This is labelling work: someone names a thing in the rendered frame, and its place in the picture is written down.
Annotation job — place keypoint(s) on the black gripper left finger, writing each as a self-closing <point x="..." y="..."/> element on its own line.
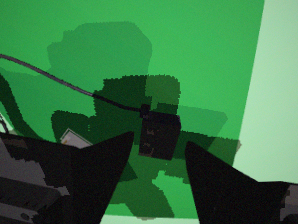
<point x="86" y="178"/>

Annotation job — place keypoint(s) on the green circuit board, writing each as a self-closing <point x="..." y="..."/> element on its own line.
<point x="192" y="58"/>

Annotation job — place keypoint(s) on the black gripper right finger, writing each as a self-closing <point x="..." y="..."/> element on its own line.
<point x="224" y="195"/>

